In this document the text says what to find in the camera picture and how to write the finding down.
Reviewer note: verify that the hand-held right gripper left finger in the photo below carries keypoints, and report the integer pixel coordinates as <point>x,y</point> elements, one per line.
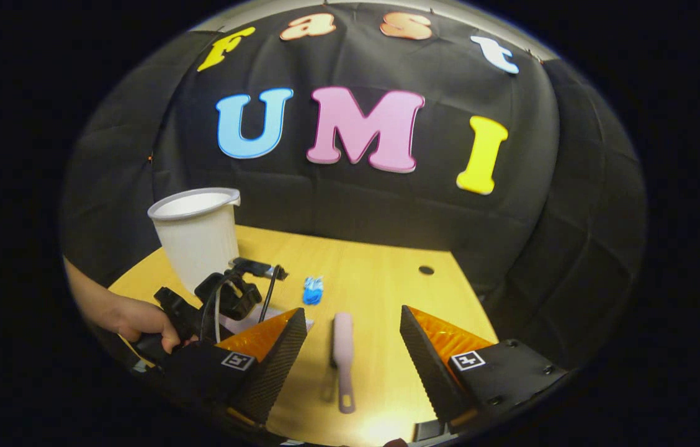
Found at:
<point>275,366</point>

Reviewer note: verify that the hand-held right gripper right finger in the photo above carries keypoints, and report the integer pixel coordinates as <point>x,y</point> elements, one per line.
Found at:
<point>427,366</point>

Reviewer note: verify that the pink dustpan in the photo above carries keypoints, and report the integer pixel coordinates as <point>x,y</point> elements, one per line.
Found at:
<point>244,324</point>

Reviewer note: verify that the white plastic garbage bin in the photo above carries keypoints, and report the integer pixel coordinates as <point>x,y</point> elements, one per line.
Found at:
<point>198,242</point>

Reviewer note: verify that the small pink broom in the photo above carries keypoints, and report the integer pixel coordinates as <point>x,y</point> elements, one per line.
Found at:
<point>344,347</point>

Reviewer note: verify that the blue paper scrap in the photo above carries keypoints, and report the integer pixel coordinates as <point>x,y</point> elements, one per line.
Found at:
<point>313,290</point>

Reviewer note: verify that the wooden desktop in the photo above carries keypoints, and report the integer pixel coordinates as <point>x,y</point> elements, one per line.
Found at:
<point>375,267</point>

